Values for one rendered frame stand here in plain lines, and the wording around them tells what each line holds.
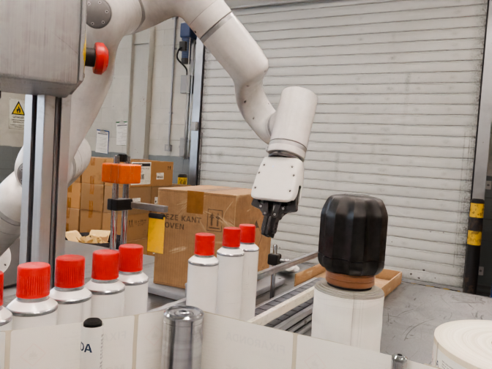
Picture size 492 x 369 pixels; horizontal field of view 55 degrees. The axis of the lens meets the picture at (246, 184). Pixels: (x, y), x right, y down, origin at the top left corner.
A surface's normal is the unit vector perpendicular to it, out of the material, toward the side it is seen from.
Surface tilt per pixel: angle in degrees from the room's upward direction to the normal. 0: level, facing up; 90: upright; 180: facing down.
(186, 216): 90
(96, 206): 92
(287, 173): 69
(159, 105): 90
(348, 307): 93
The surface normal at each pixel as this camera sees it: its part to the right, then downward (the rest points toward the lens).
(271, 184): -0.45, -0.36
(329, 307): -0.68, 0.00
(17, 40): 0.42, 0.07
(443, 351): -1.00, -0.06
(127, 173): 0.86, 0.08
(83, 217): -0.46, -0.01
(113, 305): 0.65, 0.08
